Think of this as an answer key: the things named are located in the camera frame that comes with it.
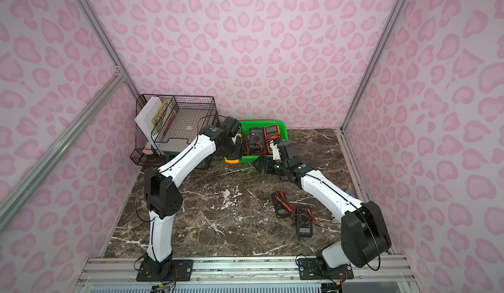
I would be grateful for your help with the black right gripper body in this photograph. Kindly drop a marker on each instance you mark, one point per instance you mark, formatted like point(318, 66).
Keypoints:
point(266, 163)

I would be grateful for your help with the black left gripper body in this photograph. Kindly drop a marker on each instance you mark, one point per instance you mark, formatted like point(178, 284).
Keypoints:
point(232, 149)

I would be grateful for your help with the yellow multimeter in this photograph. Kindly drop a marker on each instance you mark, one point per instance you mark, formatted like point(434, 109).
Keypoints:
point(235, 156)

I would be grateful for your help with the dark green multimeter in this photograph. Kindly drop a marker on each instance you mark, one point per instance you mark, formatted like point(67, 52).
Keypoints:
point(255, 142)

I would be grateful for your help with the orange multimeter with leads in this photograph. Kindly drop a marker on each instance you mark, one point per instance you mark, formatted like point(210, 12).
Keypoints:
point(272, 136)

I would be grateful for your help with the black multimeter red leads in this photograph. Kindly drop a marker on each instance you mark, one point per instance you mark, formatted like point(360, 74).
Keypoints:
point(282, 207)

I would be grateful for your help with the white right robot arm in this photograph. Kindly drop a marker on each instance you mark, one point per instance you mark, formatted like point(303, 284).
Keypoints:
point(364, 235)

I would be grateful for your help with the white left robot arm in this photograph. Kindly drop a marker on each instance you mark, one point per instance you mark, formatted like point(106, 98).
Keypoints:
point(161, 188)

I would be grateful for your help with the green plastic basket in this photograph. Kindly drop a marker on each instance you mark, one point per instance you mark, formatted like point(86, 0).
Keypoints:
point(247, 125)

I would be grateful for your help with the black clamp multimeter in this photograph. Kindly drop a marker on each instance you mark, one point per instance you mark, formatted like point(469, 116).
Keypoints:
point(305, 222)

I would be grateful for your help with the white board in rack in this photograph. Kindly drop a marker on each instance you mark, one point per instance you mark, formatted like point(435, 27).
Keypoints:
point(144, 119)

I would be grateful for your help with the black wire mesh rack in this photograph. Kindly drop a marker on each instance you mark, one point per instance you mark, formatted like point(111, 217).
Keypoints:
point(177, 124)

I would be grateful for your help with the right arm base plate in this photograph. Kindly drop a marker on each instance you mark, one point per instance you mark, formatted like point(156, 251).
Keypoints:
point(316, 269)

